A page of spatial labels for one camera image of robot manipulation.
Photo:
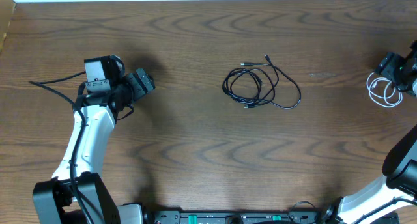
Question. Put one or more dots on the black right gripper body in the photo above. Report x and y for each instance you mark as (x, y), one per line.
(395, 68)

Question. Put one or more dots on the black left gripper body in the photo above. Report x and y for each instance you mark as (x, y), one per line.
(138, 89)

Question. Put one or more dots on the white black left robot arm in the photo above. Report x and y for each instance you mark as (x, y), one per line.
(76, 193)

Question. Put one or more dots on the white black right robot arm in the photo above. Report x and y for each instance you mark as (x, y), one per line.
(396, 187)

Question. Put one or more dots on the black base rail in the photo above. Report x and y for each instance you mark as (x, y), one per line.
(182, 217)

